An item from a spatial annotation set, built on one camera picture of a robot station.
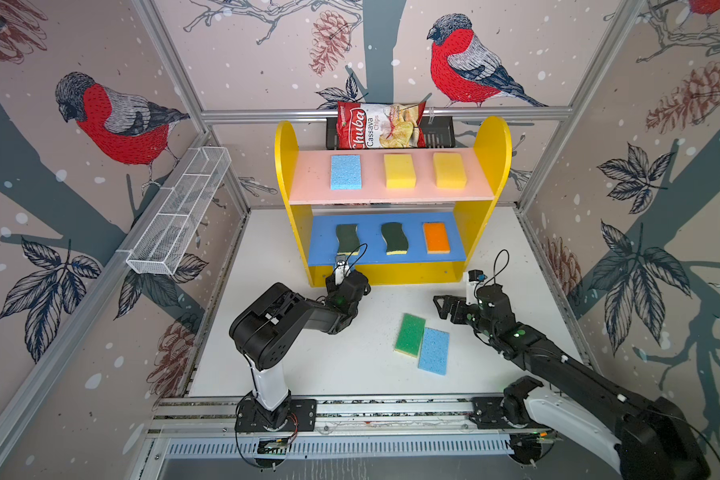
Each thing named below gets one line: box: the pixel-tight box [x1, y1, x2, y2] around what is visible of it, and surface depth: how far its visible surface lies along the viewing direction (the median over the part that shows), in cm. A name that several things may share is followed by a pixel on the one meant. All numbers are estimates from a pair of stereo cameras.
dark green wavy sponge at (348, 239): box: [336, 224, 360, 256], surface depth 94 cm
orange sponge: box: [423, 222, 451, 254], surface depth 93 cm
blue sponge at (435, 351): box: [418, 327, 450, 376], surface depth 85 cm
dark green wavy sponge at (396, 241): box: [381, 222, 409, 255], surface depth 92 cm
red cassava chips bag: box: [337, 101, 427, 150], surface depth 90 cm
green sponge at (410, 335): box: [394, 312, 426, 358], surface depth 87 cm
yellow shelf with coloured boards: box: [274, 116, 513, 288], surface depth 76 cm
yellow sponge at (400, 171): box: [384, 154, 417, 189], surface depth 71 cm
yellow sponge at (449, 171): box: [433, 153, 467, 189], surface depth 72 cm
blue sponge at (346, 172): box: [331, 155, 362, 190], surface depth 73 cm
